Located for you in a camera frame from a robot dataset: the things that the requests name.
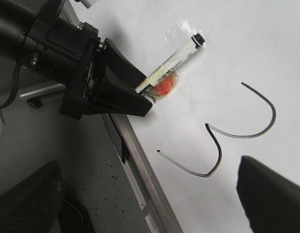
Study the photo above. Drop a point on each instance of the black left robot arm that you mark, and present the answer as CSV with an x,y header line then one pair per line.
x,y
15,24

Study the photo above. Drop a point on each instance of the black knob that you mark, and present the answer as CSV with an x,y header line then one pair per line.
x,y
34,103

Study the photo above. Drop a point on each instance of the white whiteboard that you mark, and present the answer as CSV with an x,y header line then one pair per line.
x,y
240,95

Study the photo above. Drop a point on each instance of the white black whiteboard marker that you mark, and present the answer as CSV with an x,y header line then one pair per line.
x,y
161,81

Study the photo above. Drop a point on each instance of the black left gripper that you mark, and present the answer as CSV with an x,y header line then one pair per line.
x,y
64,53

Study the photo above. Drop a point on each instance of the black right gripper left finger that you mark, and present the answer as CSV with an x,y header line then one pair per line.
x,y
33,205

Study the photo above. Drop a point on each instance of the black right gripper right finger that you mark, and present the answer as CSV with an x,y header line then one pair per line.
x,y
270,201

